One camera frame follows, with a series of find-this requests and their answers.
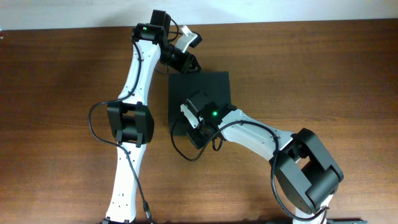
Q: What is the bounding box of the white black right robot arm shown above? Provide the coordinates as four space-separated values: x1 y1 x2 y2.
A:
180 91 344 223

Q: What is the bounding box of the black gift box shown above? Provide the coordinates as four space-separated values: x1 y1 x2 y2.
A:
167 71 232 137

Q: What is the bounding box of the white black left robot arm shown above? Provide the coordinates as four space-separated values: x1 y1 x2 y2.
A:
103 10 201 223

